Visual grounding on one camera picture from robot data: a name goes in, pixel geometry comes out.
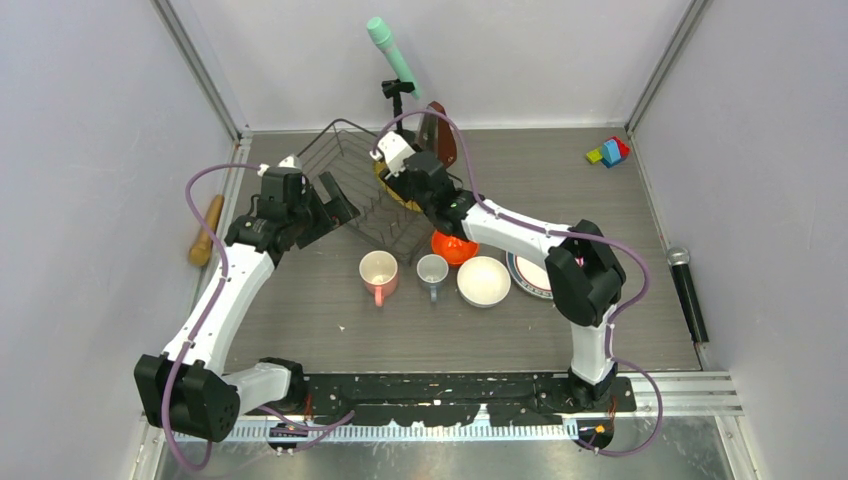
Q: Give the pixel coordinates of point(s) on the orange bowl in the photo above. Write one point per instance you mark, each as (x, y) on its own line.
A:
(453, 250)

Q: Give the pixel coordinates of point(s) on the brown metronome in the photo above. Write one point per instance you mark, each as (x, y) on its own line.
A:
(435, 135)

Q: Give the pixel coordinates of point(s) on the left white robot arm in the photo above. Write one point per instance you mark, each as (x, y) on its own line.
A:
(185, 388)

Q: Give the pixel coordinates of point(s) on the large green-rimmed plate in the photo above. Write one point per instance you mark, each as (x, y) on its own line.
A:
(529, 277)

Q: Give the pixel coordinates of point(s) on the white bowl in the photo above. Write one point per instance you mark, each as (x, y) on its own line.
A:
(483, 281)

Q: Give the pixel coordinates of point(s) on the woven bamboo tray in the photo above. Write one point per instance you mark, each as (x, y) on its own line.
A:
(409, 205)

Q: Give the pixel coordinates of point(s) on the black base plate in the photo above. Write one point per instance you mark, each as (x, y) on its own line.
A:
(450, 399)

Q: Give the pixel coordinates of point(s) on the pink mug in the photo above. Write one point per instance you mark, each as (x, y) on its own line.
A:
(379, 270)

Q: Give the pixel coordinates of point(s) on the black microphone stand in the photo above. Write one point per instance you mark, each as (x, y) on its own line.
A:
(393, 90)

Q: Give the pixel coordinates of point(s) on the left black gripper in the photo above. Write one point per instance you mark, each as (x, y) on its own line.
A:
(335, 212)

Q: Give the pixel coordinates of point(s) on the black handheld microphone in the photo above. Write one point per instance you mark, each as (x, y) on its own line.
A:
(678, 259)

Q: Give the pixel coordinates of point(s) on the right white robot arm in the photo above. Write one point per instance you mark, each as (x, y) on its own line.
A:
(585, 276)

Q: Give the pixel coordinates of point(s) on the colourful toy blocks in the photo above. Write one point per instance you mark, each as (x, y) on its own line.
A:
(612, 152)

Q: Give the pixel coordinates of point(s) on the teal microphone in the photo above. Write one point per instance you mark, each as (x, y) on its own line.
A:
(382, 37)

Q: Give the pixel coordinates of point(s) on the grey mug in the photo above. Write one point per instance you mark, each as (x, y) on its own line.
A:
(432, 271)

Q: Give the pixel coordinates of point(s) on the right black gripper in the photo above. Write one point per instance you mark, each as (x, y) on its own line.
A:
(396, 180)

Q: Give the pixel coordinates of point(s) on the black wire dish rack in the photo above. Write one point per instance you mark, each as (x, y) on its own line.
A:
(342, 149)

